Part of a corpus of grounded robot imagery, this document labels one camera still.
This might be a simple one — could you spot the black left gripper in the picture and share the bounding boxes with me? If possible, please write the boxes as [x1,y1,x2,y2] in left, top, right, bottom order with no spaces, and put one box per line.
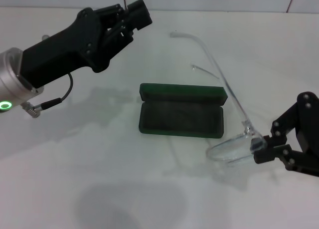
[19,7,111,89]

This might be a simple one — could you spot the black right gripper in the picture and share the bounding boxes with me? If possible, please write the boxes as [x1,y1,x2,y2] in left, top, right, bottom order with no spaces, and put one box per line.
[250,91,319,178]

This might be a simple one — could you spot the clear transparent glasses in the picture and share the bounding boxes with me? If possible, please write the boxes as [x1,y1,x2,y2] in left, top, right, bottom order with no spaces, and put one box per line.
[169,31,266,168]

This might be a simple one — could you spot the green glasses case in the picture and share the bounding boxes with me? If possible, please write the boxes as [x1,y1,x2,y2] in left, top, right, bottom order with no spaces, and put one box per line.
[138,83,229,139]

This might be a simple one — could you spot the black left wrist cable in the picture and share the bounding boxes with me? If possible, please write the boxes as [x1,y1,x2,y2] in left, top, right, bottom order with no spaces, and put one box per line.
[21,73,75,119]

